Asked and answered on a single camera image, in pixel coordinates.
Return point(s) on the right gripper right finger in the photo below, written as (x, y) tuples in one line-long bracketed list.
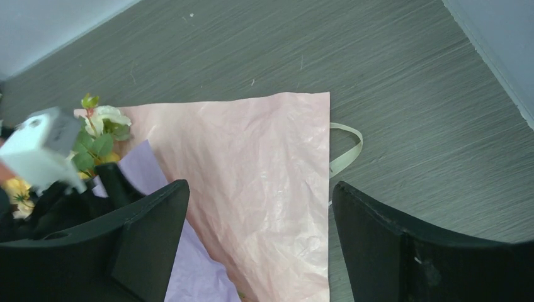
[(393, 256)]

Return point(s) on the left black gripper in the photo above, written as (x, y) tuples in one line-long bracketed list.
[(56, 210)]

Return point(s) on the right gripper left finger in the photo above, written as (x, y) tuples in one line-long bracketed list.
[(125, 255)]

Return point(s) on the artificial flower bunch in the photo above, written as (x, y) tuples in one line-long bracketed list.
[(101, 127)]

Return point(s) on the cream printed ribbon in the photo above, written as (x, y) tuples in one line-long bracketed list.
[(348, 157)]

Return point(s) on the purple and pink wrapping paper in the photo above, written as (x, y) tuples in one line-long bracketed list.
[(258, 173)]

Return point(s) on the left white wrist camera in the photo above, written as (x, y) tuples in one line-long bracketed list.
[(39, 148)]

